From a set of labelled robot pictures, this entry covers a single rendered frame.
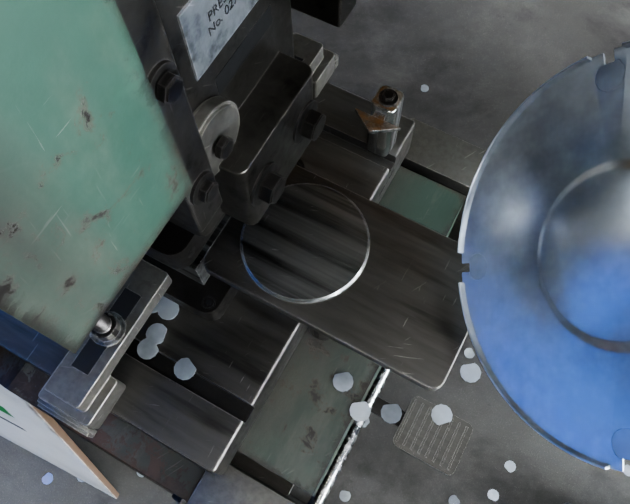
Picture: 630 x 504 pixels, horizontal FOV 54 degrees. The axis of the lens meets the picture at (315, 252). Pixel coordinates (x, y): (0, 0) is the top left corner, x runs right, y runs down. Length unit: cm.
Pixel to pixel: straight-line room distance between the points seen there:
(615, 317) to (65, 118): 37
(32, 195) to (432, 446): 103
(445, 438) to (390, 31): 108
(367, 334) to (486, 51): 130
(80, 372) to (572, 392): 42
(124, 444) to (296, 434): 19
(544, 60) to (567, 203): 133
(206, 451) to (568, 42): 150
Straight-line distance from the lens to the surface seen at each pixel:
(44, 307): 26
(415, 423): 119
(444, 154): 82
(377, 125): 65
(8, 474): 148
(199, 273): 61
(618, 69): 50
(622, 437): 48
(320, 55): 76
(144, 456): 74
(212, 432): 64
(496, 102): 169
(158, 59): 27
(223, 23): 38
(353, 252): 59
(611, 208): 47
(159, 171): 28
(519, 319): 52
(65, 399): 63
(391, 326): 57
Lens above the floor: 133
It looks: 68 degrees down
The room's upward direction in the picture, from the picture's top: 3 degrees counter-clockwise
